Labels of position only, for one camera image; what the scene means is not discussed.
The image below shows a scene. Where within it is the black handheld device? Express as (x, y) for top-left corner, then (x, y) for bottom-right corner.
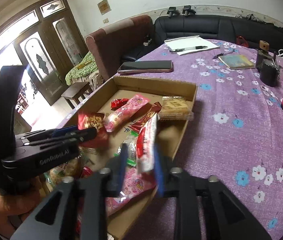
(167, 6), (179, 18)
(183, 5), (197, 17)

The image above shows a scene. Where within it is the white paper notepad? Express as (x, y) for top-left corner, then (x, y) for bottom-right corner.
(164, 36), (221, 55)

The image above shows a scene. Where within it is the smartphone in pink case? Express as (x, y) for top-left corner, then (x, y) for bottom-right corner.
(118, 60), (174, 74)

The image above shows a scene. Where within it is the black mug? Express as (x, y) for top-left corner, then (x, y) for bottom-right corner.
(260, 59), (281, 87)

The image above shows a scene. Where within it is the red foil candy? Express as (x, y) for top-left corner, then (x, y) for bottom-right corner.
(110, 98), (129, 110)
(81, 166), (93, 179)

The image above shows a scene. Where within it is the small wooden table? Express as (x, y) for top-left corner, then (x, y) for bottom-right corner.
(61, 81), (93, 109)

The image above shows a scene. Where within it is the yellow rectangular cracker packet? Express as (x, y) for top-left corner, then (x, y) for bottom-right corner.
(158, 96), (194, 121)

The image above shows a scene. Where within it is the cardboard box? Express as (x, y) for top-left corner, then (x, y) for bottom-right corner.
(56, 76), (197, 240)

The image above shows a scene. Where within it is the small green snack packet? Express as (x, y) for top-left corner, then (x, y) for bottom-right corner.
(114, 135), (138, 167)

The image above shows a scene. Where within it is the red white green snack packet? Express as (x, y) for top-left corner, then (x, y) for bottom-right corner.
(135, 114), (159, 173)

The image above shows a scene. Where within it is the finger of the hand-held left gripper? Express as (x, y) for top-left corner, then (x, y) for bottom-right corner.
(28, 127), (97, 147)
(21, 125), (79, 138)

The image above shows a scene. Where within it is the long red snack packet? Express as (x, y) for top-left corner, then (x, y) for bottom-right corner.
(129, 102), (162, 133)

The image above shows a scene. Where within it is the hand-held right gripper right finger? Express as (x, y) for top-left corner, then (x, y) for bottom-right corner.
(153, 145), (272, 240)

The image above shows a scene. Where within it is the wooden glass door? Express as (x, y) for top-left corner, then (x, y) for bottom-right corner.
(0, 0), (89, 130)

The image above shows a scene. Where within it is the black leather sofa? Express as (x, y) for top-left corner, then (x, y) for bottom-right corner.
(121, 14), (283, 62)

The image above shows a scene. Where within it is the person's left forearm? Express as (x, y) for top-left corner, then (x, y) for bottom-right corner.
(0, 177), (47, 233)

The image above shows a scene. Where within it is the round cracker packet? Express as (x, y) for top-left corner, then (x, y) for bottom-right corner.
(44, 155), (84, 188)

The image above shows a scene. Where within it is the wooden wall plaque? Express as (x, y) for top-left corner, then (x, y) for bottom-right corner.
(97, 0), (112, 15)

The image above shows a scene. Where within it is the pink snack packet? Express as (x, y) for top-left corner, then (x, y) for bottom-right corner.
(105, 167), (157, 217)
(105, 94), (151, 133)

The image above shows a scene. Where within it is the black pen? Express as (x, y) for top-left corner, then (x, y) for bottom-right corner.
(170, 45), (209, 53)

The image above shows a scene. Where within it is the purple floral tablecloth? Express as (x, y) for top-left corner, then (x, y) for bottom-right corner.
(56, 39), (283, 240)

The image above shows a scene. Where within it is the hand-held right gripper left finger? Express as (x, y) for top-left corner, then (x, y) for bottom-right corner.
(10, 144), (129, 240)

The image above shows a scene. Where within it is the small purple pen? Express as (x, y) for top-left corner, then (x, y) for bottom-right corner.
(213, 50), (236, 59)

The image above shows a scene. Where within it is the green blanket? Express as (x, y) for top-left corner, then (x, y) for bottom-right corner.
(65, 51), (99, 85)

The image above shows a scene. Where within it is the yellow green booklet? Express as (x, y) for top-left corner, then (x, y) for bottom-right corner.
(218, 54), (256, 70)

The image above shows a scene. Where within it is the red chips packet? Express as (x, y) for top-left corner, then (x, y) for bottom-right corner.
(78, 112), (109, 150)

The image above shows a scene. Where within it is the brown armchair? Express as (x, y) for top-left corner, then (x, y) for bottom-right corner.
(86, 15), (154, 80)

